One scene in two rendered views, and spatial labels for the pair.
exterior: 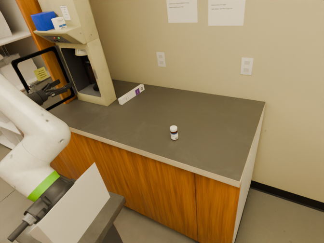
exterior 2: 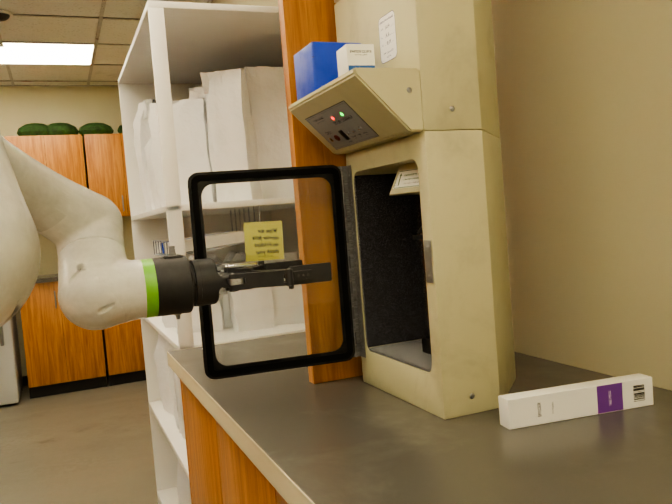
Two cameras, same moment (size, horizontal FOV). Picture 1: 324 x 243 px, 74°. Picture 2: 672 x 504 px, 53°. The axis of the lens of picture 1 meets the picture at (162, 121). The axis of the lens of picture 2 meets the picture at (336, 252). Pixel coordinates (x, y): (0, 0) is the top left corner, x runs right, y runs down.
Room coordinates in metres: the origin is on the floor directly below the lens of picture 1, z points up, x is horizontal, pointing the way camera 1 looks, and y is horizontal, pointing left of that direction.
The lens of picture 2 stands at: (0.42, -0.07, 1.28)
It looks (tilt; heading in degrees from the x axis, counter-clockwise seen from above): 3 degrees down; 33
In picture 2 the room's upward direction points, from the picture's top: 5 degrees counter-clockwise
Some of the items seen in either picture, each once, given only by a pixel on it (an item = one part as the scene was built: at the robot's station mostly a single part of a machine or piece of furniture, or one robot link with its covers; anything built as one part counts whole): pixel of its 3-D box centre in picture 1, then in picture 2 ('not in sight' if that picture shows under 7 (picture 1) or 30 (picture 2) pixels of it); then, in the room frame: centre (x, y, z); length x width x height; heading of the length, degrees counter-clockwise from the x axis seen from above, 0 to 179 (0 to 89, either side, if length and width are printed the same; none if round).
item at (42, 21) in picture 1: (45, 20); (328, 73); (1.49, 0.62, 1.56); 0.10 x 0.10 x 0.09; 55
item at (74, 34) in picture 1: (59, 37); (348, 117); (1.45, 0.55, 1.46); 0.32 x 0.12 x 0.10; 55
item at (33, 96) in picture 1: (33, 99); (173, 282); (1.16, 0.73, 1.20); 0.09 x 0.06 x 0.12; 55
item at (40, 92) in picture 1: (44, 94); (219, 280); (1.22, 0.69, 1.20); 0.09 x 0.08 x 0.07; 145
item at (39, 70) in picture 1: (47, 80); (274, 269); (1.46, 0.76, 1.19); 0.30 x 0.01 x 0.40; 139
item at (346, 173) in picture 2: (67, 72); (352, 262); (1.57, 0.65, 1.19); 0.03 x 0.02 x 0.39; 55
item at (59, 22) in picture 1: (59, 23); (356, 65); (1.42, 0.52, 1.54); 0.05 x 0.05 x 0.06; 52
